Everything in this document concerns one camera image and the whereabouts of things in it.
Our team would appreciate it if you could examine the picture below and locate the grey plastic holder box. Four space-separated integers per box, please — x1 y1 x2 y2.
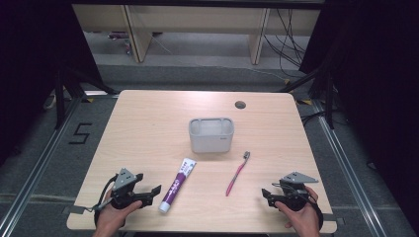
188 117 235 154

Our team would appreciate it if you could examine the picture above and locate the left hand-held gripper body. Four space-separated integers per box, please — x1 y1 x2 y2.
108 167 154 211

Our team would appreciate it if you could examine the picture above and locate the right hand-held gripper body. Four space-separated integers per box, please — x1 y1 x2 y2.
267 171 319 212

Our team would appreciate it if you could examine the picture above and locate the person's right hand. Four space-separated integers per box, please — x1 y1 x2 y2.
274 186 321 235

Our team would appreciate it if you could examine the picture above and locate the bundle of black cables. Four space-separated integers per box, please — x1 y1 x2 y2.
262 9 311 78

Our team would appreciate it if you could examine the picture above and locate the black floor cable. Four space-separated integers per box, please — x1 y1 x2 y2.
299 110 328 127

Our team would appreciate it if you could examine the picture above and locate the metal floor rail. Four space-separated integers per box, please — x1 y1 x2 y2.
311 98 387 237
0 95 83 237

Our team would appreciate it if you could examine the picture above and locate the light wooden desk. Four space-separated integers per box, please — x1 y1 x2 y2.
71 3 322 65

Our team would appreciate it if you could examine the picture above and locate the purple and white toothpaste tube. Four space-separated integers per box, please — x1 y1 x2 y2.
158 157 198 214

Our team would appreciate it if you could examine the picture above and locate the person's left hand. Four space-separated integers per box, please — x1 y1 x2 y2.
94 189 143 235

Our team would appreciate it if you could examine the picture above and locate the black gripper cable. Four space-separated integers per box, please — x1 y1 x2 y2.
93 174 119 213

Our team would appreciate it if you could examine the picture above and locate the dark curtain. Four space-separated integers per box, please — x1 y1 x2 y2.
298 0 419 231
0 0 105 166

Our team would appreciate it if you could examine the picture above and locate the pink toothbrush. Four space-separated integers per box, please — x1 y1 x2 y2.
225 150 251 198

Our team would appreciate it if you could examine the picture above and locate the black wrist strap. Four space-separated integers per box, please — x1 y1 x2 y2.
309 197 325 231

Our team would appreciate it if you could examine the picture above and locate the black metal stand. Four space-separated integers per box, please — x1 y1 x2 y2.
53 63 121 130
276 63 336 130

